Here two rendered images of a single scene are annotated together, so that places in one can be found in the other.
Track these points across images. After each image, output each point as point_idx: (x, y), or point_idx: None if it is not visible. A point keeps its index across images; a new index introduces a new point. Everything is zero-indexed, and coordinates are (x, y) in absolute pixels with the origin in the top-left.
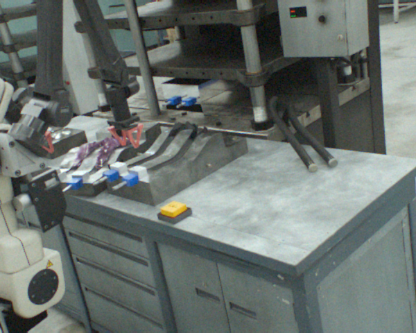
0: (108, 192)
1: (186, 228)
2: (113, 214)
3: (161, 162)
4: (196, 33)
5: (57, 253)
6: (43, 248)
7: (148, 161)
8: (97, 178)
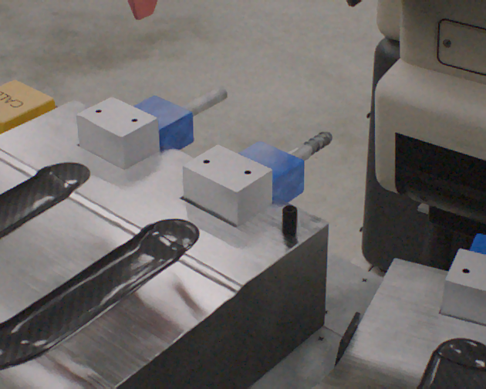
0: (324, 318)
1: None
2: None
3: (0, 235)
4: None
5: (377, 84)
6: (430, 87)
7: (78, 265)
8: (383, 290)
